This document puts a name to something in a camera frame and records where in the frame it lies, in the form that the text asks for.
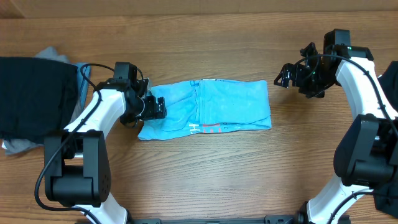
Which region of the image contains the light blue printed t-shirt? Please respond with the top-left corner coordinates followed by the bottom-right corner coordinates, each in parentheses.
top-left (138, 79), bottom-right (272, 141)

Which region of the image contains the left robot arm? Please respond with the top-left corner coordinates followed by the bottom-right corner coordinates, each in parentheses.
top-left (34, 62), bottom-right (167, 223)

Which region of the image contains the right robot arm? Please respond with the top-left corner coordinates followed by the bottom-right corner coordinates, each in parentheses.
top-left (274, 29), bottom-right (397, 223)

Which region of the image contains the black t-shirt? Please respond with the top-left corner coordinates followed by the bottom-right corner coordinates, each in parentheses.
top-left (374, 61), bottom-right (398, 218)

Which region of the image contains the folded grey garment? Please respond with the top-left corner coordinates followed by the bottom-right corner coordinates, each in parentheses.
top-left (2, 46), bottom-right (84, 156)

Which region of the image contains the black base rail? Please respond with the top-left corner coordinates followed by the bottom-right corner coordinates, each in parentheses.
top-left (127, 215), bottom-right (310, 224)

